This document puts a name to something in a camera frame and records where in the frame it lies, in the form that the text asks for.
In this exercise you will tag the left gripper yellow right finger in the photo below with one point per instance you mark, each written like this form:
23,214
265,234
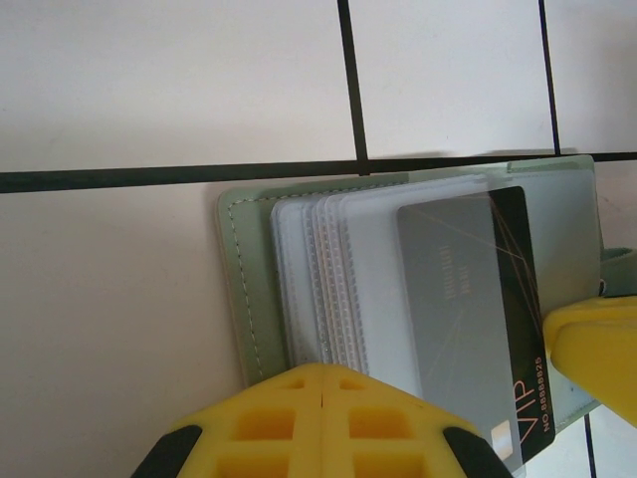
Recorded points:
378,423

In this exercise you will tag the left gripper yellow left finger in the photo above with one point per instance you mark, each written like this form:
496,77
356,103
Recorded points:
259,423

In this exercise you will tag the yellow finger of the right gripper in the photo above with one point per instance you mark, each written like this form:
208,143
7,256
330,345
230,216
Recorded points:
607,310
597,363

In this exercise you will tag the black VIP card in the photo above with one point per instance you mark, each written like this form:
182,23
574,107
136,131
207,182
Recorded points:
517,279

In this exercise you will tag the green leather card holder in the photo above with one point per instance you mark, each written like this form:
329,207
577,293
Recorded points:
244,279

